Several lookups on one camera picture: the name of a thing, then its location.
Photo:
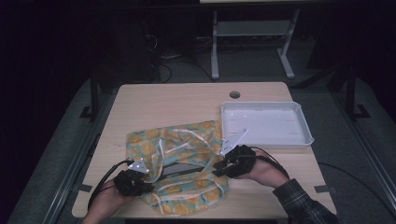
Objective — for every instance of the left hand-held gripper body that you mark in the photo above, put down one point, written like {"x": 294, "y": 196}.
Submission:
{"x": 129, "y": 183}

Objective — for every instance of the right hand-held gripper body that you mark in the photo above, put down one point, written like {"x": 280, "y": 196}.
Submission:
{"x": 241, "y": 160}

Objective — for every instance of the orange print cloth bag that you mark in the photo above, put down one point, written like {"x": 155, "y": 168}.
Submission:
{"x": 183, "y": 196}

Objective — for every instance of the white plastic tray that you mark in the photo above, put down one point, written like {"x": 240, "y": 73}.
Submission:
{"x": 267, "y": 124}

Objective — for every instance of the person's right hand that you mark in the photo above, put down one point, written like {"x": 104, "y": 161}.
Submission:
{"x": 267, "y": 171}

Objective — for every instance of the person's left hand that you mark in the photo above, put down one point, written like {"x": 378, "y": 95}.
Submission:
{"x": 106, "y": 200}

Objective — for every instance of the black metal stand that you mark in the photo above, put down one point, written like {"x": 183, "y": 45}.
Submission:
{"x": 351, "y": 93}
{"x": 93, "y": 96}

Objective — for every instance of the grey metal floor rail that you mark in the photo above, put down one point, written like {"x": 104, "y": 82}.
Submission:
{"x": 370, "y": 149}
{"x": 77, "y": 158}

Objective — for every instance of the white metal table frame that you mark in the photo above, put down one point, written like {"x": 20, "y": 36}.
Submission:
{"x": 255, "y": 28}

